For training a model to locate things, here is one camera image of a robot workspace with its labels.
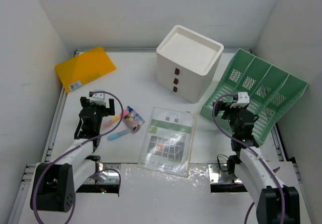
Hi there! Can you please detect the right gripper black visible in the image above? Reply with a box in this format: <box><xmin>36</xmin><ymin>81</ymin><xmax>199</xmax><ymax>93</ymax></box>
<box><xmin>212</xmin><ymin>100</ymin><xmax>246</xmax><ymax>135</ymax></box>

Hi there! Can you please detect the orange pink highlighter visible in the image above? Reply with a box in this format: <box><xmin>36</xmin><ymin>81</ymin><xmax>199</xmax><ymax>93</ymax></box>
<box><xmin>102</xmin><ymin>115</ymin><xmax>120</xmax><ymax>129</ymax></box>

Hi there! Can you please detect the blue highlighter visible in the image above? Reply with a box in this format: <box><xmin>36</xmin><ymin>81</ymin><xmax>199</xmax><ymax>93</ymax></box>
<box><xmin>108</xmin><ymin>129</ymin><xmax>131</xmax><ymax>141</ymax></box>

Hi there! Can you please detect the clear spray bottle blue cap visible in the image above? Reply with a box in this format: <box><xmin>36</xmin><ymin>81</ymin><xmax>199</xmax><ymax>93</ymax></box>
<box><xmin>127</xmin><ymin>106</ymin><xmax>145</xmax><ymax>125</ymax></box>

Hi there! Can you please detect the white three-drawer cabinet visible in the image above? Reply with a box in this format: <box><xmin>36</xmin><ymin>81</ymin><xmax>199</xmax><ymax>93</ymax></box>
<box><xmin>156</xmin><ymin>25</ymin><xmax>224</xmax><ymax>103</ymax></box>

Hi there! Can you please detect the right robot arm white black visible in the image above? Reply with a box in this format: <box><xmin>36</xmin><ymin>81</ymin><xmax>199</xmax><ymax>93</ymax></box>
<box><xmin>212</xmin><ymin>100</ymin><xmax>300</xmax><ymax>223</ymax></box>

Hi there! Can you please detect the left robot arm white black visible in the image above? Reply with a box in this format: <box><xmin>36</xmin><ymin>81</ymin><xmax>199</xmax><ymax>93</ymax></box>
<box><xmin>30</xmin><ymin>93</ymin><xmax>115</xmax><ymax>212</ymax></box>

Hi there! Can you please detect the yellow plastic folder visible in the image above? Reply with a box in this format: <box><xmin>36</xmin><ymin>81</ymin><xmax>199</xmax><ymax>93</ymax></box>
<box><xmin>55</xmin><ymin>46</ymin><xmax>117</xmax><ymax>93</ymax></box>

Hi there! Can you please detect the green file organizer tray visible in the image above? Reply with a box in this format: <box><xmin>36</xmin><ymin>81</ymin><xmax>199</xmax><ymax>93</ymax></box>
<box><xmin>201</xmin><ymin>49</ymin><xmax>308</xmax><ymax>145</ymax></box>

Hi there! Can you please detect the clear document folder with paper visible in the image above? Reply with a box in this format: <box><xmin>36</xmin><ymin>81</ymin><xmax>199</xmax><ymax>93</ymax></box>
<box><xmin>137</xmin><ymin>107</ymin><xmax>197</xmax><ymax>178</ymax></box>

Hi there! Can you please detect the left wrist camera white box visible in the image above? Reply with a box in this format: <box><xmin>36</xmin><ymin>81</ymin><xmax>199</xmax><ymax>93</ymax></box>
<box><xmin>89</xmin><ymin>92</ymin><xmax>105</xmax><ymax>105</ymax></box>

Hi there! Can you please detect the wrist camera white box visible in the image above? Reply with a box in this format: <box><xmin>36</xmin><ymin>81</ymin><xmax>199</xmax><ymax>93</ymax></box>
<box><xmin>89</xmin><ymin>92</ymin><xmax>105</xmax><ymax>105</ymax></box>
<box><xmin>230</xmin><ymin>92</ymin><xmax>250</xmax><ymax>108</ymax></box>

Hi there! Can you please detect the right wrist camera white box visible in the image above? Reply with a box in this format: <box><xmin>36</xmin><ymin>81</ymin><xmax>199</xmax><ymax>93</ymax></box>
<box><xmin>230</xmin><ymin>92</ymin><xmax>250</xmax><ymax>108</ymax></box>

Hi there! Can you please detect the black thin cable at base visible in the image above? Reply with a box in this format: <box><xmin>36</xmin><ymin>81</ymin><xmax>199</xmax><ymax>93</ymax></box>
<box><xmin>216</xmin><ymin>154</ymin><xmax>230</xmax><ymax>174</ymax></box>

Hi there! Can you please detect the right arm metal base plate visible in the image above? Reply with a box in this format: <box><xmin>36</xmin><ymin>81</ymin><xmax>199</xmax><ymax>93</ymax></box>
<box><xmin>208</xmin><ymin>163</ymin><xmax>242</xmax><ymax>185</ymax></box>

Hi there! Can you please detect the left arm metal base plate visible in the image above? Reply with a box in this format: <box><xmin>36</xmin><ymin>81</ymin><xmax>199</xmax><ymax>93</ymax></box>
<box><xmin>84</xmin><ymin>163</ymin><xmax>121</xmax><ymax>185</ymax></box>

